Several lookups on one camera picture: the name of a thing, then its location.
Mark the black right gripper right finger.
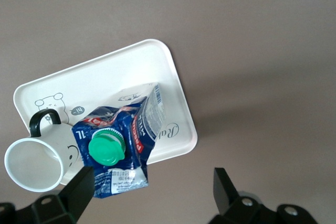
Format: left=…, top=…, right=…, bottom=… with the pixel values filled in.
left=207, top=167, right=320, bottom=224

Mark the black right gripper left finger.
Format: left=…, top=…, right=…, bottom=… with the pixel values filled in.
left=0, top=166, right=95, bottom=224

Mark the white cup black handle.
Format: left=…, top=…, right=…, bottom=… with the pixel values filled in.
left=4, top=108, right=79, bottom=193

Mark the blue milk carton green cap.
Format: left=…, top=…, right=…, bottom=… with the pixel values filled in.
left=71, top=81, right=166, bottom=199

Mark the cream tray with bear print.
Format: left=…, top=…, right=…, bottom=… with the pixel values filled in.
left=13, top=38, right=198, bottom=186

